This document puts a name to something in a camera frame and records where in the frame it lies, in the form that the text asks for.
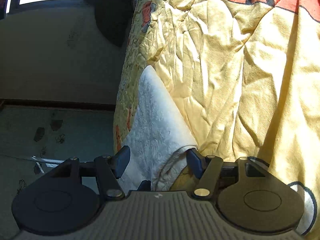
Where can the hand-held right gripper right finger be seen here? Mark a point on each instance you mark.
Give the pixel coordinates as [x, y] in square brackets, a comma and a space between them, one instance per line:
[194, 163]

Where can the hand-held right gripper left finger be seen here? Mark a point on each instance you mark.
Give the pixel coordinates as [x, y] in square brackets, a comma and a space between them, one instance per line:
[123, 161]

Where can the white embossed blanket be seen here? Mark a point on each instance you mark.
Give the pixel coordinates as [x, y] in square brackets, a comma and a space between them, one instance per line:
[155, 125]

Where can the yellow printed quilt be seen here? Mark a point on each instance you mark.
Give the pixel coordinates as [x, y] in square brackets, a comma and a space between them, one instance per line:
[240, 80]

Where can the dark pillow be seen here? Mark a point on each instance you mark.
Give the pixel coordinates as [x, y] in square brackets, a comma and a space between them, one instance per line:
[110, 7]

